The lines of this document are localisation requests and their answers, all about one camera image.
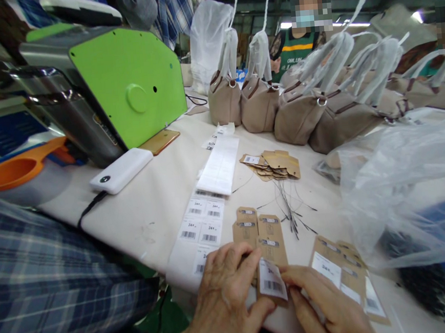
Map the bundle of black strings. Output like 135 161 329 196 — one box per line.
229 166 322 248

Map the heap of plain kraft tags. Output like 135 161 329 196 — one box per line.
238 147 302 185

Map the person's right hand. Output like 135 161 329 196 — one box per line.
279 258 379 333

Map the person's left hand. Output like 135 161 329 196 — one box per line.
175 239 279 333

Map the large clear plastic bag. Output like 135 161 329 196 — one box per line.
333 116 445 275

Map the steel thermos flask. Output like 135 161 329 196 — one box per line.
8 60 128 176

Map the white folded label strip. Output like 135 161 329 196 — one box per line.
190 122 245 201

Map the white translucent plastic bag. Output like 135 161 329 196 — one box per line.
185 0 242 97

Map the green label machine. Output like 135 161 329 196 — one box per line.
17 18 192 159

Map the hanging blue plaid cloth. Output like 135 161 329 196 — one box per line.
151 0 199 54

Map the white barcode sticker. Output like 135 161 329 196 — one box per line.
257 257 289 298

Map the bag of black strings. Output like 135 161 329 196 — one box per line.
394 262 445 332

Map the blue box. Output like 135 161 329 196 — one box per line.
0 106 50 152

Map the person's body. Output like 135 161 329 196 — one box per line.
0 177 165 333

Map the white power bank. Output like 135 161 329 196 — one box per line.
87 146 157 197

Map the orange plastic scoop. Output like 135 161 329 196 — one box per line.
0 135 71 192

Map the gold smartphone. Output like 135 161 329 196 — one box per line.
138 128 183 158

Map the pile of stickered kraft tags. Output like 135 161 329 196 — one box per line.
306 230 393 333

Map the white and black device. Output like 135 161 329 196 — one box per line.
38 0 124 28

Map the barcode sticker sheet strip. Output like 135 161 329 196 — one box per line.
160 187 233 284

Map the black charging cable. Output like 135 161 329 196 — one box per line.
74 190 113 229

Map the row of beige handbags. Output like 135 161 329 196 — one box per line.
200 0 445 165

